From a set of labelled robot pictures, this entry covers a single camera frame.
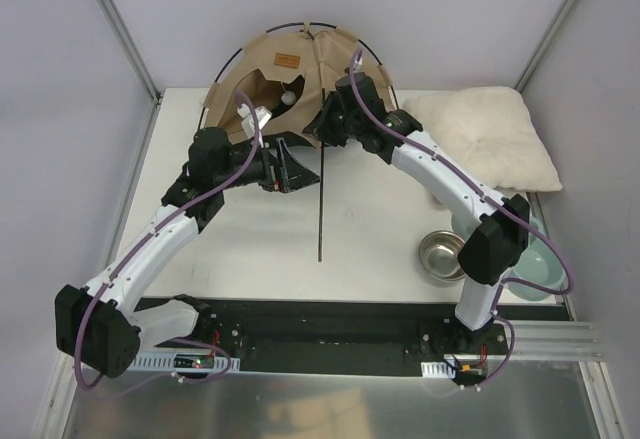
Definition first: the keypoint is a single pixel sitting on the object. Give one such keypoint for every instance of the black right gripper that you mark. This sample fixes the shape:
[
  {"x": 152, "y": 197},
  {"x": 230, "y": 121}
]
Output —
[{"x": 324, "y": 119}]

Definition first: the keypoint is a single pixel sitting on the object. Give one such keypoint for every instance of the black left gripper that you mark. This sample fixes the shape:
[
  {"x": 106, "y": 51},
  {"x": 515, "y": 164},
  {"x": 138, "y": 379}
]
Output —
[{"x": 273, "y": 169}]

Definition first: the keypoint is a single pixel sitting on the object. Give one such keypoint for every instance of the beige fabric pet tent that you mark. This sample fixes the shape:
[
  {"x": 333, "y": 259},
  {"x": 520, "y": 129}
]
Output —
[{"x": 290, "y": 89}]

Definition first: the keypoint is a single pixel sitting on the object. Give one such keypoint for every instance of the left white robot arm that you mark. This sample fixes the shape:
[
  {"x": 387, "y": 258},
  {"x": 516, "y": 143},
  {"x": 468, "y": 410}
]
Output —
[{"x": 98, "y": 324}]

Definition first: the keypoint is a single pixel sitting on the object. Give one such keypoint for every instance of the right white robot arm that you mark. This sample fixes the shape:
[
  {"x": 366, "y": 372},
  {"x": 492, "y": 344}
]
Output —
[{"x": 497, "y": 225}]

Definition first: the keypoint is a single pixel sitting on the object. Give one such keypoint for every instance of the steel pet bowl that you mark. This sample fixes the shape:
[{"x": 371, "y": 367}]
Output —
[{"x": 438, "y": 254}]

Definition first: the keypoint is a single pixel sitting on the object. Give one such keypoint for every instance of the white pompom toy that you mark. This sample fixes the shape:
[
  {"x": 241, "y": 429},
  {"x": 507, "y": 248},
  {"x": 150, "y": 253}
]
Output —
[{"x": 288, "y": 98}]

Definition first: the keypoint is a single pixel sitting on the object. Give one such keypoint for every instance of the cream white pillow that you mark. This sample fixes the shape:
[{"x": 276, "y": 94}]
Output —
[{"x": 488, "y": 131}]

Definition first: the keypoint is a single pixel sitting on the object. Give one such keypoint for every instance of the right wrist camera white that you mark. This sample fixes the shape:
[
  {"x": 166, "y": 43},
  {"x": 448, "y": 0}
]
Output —
[{"x": 354, "y": 66}]

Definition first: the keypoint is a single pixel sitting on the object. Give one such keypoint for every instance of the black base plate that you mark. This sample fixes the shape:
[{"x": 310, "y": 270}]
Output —
[{"x": 346, "y": 338}]

